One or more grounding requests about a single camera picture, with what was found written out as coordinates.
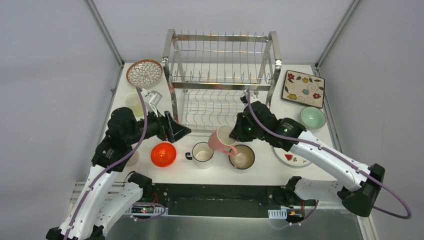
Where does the pink mug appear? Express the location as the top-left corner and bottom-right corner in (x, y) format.
(208, 125), (239, 156)

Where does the mint green bowl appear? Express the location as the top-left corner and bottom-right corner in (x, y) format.
(299, 106), (327, 129)

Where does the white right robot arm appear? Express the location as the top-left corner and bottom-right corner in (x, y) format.
(229, 97), (386, 217)

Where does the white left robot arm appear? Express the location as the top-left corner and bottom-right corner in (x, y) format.
(46, 107), (192, 240)

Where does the stainless steel dish rack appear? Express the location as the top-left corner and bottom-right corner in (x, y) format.
(162, 29), (283, 132)

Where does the orange plastic bowl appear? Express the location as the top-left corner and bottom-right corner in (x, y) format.
(150, 142), (177, 168)

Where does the beige bowl dark rim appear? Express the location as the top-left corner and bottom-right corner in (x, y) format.
(228, 144), (256, 170)

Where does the white ribbed mug black rim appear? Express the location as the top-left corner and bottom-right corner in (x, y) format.
(185, 142), (214, 169)

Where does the light green mug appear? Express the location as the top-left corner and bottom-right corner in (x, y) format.
(124, 88), (147, 118)

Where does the brown floral round plate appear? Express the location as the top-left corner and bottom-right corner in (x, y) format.
(126, 59), (164, 88)

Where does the square floral plate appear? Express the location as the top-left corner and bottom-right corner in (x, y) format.
(281, 70), (326, 109)

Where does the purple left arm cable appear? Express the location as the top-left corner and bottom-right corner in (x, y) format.
(61, 87), (168, 240)

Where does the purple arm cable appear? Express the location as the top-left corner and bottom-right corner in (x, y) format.
(245, 87), (413, 220)
(61, 87), (168, 240)

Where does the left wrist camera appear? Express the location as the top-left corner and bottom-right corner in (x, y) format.
(146, 90), (163, 107)

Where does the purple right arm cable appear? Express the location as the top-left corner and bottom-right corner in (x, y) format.
(245, 87), (413, 220)

